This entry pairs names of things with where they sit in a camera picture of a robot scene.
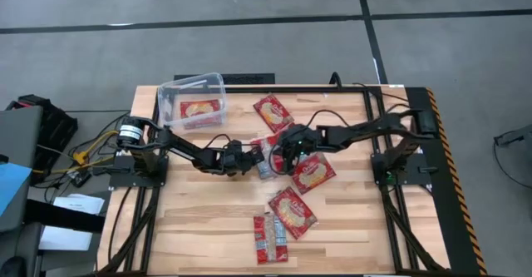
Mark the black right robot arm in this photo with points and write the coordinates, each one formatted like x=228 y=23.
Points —
x=365 y=133

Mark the black aluminium table frame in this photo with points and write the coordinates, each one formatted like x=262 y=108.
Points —
x=291 y=89

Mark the white paper sheet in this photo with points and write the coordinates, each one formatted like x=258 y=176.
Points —
x=62 y=239
x=79 y=204

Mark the black desk edge bar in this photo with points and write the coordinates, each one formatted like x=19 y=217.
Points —
x=62 y=221

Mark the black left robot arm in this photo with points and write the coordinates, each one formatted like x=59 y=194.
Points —
x=187 y=150

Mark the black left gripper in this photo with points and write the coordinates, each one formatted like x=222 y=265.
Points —
x=237 y=158

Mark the black floor power strip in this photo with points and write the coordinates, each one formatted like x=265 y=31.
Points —
x=249 y=78

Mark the black computer mouse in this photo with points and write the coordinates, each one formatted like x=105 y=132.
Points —
x=10 y=268

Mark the grey laptop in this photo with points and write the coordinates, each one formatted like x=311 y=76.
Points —
x=21 y=135

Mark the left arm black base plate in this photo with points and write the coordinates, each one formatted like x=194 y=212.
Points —
x=120 y=179

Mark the small black power adapter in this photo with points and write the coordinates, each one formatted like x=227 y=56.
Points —
x=81 y=179

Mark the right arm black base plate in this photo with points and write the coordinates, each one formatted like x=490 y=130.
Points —
x=420 y=177

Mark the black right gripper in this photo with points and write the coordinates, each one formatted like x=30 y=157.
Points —
x=301 y=139

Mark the blue paper sheet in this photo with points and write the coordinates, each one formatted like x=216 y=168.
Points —
x=10 y=185

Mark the red popcorn bag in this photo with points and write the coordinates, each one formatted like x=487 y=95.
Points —
x=270 y=239
x=316 y=175
x=293 y=212
x=201 y=111
x=272 y=112
x=268 y=166

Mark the black plastic crate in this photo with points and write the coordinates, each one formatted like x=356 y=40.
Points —
x=58 y=127

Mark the black panel with hazard stripe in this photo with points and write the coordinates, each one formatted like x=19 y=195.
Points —
x=453 y=227

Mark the clear plastic bin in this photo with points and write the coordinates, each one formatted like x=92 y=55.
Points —
x=170 y=102

